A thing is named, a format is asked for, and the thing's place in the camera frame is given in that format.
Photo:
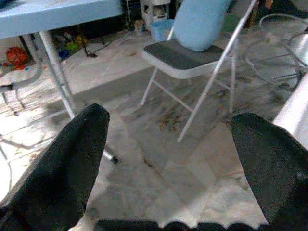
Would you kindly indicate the orange bag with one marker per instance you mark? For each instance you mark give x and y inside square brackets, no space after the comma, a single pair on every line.
[15,57]

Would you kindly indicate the white garment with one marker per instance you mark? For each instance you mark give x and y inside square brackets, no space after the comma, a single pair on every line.
[296,113]

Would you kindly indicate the light blue pillow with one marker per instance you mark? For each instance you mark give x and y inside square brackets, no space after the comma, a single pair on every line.
[199,24]

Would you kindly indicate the white plastic folding table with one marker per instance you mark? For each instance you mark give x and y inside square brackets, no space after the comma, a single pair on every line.
[48,14]

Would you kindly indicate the yellow green toy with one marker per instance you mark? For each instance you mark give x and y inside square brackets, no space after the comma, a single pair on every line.
[72,45]

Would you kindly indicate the blue plastic basket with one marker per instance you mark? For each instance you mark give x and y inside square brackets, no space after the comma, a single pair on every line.
[161,30]

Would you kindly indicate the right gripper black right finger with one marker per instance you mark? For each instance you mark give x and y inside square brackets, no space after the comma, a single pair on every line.
[276,173]

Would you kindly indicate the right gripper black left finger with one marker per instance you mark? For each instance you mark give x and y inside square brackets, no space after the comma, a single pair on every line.
[60,173]

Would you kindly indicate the white folding chair grey seat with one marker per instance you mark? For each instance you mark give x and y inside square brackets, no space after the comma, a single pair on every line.
[180,57]

